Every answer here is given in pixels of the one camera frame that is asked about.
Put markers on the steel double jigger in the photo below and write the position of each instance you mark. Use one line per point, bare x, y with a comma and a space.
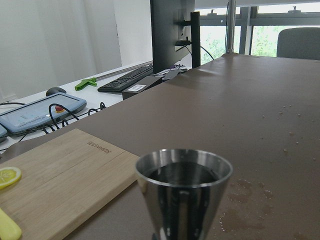
182, 189

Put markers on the black small box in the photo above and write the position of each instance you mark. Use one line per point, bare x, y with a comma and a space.
142, 85

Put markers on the black keyboard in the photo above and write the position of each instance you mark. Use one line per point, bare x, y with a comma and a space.
120, 84

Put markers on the green plastic tool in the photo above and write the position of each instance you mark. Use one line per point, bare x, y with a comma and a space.
86, 82

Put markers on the black monitor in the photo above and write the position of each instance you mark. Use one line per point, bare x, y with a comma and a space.
165, 16

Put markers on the black monitor stand pole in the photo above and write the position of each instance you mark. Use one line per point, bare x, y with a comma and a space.
195, 41

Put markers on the grey teach pendant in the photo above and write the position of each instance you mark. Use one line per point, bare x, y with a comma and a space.
40, 112

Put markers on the black computer mouse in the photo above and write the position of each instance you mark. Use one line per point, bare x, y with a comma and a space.
55, 90

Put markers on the wooden cutting board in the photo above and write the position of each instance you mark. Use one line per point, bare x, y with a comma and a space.
64, 182

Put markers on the grey office chair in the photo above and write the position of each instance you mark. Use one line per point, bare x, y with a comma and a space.
299, 43

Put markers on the lemon slice top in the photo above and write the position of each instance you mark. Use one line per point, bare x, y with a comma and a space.
9, 176

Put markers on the yellow plastic knife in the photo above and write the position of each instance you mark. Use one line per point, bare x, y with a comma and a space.
9, 230

